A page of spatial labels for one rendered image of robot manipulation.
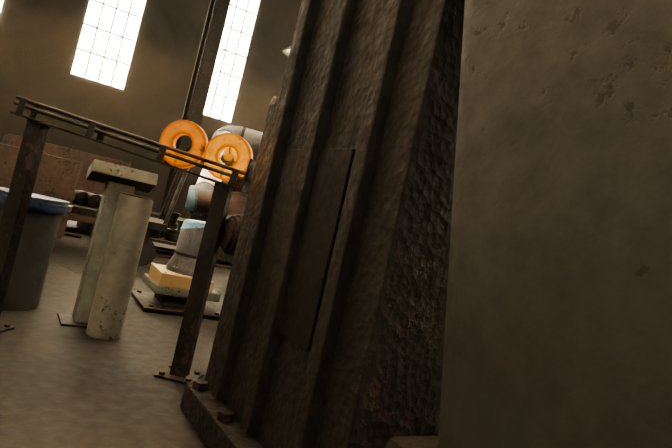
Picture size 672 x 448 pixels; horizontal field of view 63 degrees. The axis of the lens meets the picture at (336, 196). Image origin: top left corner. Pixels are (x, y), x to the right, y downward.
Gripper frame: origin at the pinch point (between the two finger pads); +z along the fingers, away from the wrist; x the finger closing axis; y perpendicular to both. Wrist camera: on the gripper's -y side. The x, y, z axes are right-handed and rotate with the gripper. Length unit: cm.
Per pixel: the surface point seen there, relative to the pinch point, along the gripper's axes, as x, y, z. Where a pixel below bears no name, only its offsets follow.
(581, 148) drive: 72, -29, 102
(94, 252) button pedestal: -50, -36, -41
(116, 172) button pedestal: -48, -7, -31
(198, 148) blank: -9.8, -1.8, 1.0
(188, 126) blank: -14.8, 4.2, 2.7
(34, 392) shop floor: -23, -81, 17
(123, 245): -34, -33, -28
